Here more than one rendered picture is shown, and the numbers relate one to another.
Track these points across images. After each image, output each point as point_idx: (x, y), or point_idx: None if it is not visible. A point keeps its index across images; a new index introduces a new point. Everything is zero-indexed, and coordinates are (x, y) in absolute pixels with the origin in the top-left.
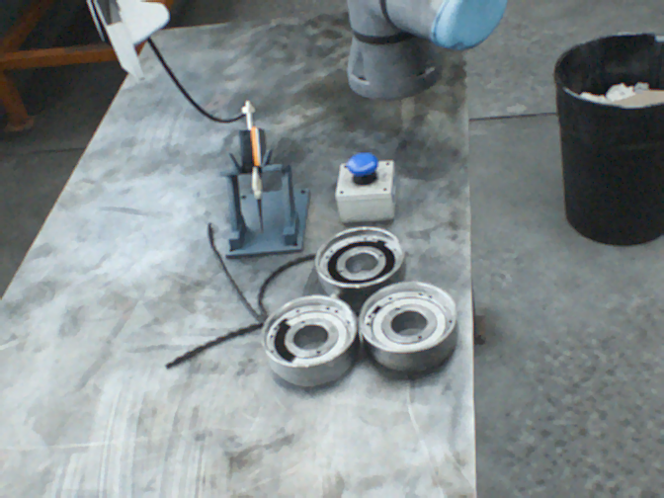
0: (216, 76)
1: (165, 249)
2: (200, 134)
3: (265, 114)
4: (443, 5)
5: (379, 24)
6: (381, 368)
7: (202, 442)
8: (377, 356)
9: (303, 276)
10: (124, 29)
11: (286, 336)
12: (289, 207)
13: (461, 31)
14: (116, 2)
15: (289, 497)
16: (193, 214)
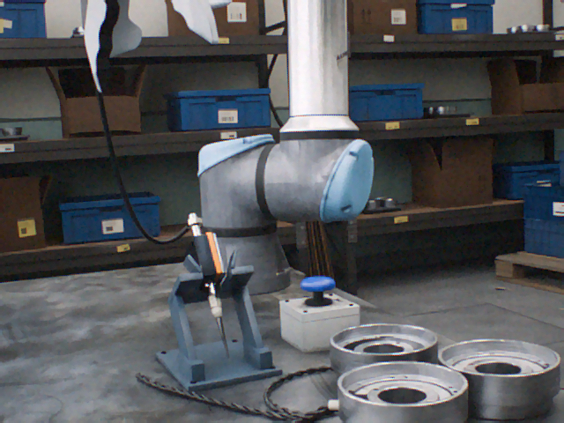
0: (36, 304)
1: (92, 399)
2: (53, 332)
3: (123, 314)
4: (337, 164)
5: (246, 214)
6: (495, 421)
7: None
8: (497, 396)
9: (307, 387)
10: None
11: (371, 400)
12: (256, 325)
13: (352, 191)
14: (116, 32)
15: None
16: (104, 374)
